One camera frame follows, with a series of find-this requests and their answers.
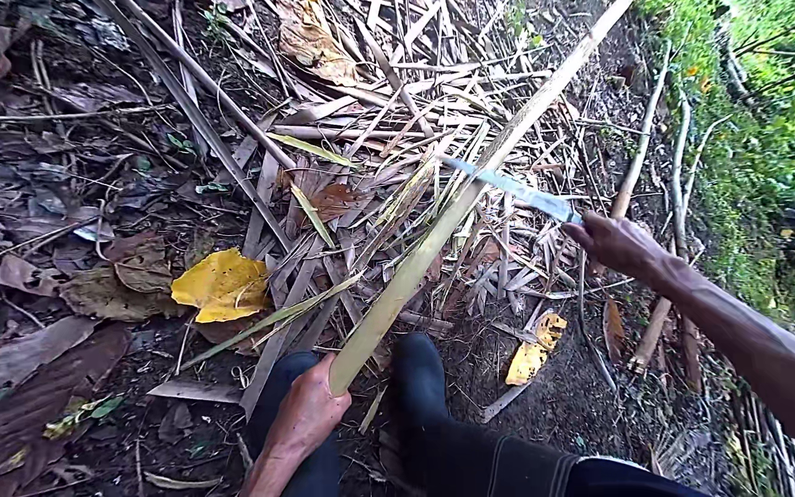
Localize knife with grey blade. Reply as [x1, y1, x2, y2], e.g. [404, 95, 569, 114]
[438, 153, 585, 226]

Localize pile of bark strips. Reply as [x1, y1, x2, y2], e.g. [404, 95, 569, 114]
[239, 0, 619, 422]

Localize reddish brown dry leaf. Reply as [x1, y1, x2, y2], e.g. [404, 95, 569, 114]
[306, 182, 368, 223]

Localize person's right hand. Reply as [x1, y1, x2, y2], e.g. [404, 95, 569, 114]
[562, 210, 680, 285]

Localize small green leafy sprig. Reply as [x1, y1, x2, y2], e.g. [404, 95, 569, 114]
[42, 394, 124, 440]

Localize large purplish brown leaf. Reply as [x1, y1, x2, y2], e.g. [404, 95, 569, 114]
[0, 323, 133, 497]

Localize green bushes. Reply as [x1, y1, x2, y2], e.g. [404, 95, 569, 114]
[635, 0, 795, 346]

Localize yellow leaf with brown spots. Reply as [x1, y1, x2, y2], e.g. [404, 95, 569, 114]
[505, 311, 568, 387]

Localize curled pale brown strip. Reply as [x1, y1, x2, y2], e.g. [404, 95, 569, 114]
[144, 471, 224, 491]

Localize bundle of thin dry stalks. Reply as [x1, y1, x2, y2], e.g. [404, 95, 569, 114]
[727, 380, 795, 497]

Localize thin forked branch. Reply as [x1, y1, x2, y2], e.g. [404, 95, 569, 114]
[667, 86, 733, 256]

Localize person's left forearm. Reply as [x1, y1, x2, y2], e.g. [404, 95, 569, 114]
[239, 445, 303, 497]

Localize person's left hand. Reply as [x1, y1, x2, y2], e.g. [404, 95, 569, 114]
[268, 353, 353, 462]

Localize person's legs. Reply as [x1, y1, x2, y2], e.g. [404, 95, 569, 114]
[244, 332, 716, 497]

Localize large tan dry leaf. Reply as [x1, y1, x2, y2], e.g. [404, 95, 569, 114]
[276, 0, 360, 88]

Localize olive brown dry leaf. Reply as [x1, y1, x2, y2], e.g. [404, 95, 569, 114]
[59, 235, 188, 323]

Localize large grey dry leaf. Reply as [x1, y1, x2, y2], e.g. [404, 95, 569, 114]
[0, 315, 98, 429]

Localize thick pale brown branch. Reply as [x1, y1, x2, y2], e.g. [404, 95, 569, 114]
[589, 38, 674, 276]

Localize long green peeled strip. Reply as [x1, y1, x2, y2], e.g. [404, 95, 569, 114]
[179, 270, 365, 373]

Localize narrow orange brown leaf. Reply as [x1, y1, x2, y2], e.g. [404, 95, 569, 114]
[602, 297, 626, 364]

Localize bright yellow leaf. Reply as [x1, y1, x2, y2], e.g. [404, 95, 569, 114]
[170, 248, 270, 324]

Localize long pale wooden pole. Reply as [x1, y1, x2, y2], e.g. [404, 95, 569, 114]
[328, 0, 634, 398]

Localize flat grey bark piece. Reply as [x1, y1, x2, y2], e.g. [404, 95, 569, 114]
[147, 380, 244, 405]

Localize long brown grey stick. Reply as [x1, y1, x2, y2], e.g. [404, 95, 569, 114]
[119, 0, 298, 171]

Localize long dark grey stick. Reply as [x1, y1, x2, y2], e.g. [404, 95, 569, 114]
[96, 0, 294, 254]

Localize thin grey twig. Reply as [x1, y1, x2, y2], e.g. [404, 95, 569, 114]
[0, 104, 176, 125]

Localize short yellow green strip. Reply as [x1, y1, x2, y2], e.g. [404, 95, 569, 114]
[267, 132, 358, 169]
[290, 182, 337, 250]

